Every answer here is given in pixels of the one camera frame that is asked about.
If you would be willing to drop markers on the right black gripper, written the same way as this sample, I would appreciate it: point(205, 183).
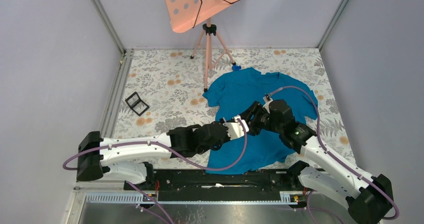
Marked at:
point(256, 108)

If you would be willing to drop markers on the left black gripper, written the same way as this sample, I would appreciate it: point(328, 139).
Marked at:
point(227, 138)

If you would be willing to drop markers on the blue t-shirt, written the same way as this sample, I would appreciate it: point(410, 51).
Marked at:
point(233, 93)

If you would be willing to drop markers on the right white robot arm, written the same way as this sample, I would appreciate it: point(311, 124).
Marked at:
point(366, 197)

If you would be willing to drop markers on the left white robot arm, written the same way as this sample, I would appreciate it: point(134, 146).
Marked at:
point(107, 158)

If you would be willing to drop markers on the small blue brooch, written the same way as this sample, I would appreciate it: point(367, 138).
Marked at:
point(235, 67)

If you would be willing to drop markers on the floral patterned table mat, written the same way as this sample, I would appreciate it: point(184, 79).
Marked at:
point(171, 83)

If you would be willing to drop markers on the pink music stand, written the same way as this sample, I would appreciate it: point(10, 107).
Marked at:
point(187, 14)

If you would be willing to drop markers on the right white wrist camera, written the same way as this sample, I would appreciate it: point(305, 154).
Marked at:
point(267, 99)

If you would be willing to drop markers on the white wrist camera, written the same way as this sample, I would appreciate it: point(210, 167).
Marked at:
point(267, 99)
point(236, 127)

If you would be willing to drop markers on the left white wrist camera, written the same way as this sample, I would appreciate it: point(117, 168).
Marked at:
point(236, 127)

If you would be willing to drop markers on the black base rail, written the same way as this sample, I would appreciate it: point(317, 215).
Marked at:
point(198, 187)

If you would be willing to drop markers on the black square frame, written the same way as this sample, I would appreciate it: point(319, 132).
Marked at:
point(136, 104)

